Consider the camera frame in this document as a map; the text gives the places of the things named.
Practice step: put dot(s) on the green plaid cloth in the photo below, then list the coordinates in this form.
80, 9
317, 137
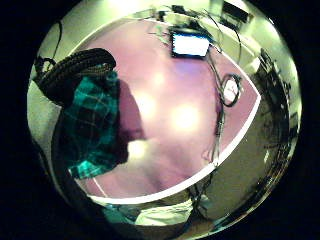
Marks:
90, 126

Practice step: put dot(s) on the black tablet with bright screen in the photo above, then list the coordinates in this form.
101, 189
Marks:
189, 45

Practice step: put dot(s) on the the person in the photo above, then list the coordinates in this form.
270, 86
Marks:
160, 213

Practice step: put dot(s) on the dark equipment rack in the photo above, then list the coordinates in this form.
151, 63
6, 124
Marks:
275, 96

